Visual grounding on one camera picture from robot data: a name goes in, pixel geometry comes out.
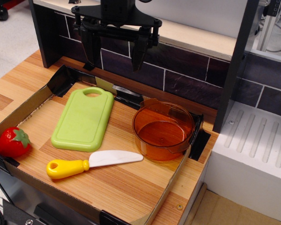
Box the white toy sink drainboard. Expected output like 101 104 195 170
204 102 281 221

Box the orange transparent plastic pot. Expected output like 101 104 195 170
132 98 195 161

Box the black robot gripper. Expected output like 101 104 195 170
71 0 162 71

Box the red toy strawberry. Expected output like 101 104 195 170
0 127 31 158

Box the dark tiled backsplash shelf unit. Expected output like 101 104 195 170
30 2 281 132

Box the green plastic cutting board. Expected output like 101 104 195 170
51 87 114 152

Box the yellow handled white toy knife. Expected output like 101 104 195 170
46 150 143 179

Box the cardboard fence with black tape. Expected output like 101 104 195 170
0 66 203 225

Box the black caster wheel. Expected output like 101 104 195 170
0 6 8 21

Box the aluminium frame with cables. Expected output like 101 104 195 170
253 0 281 56

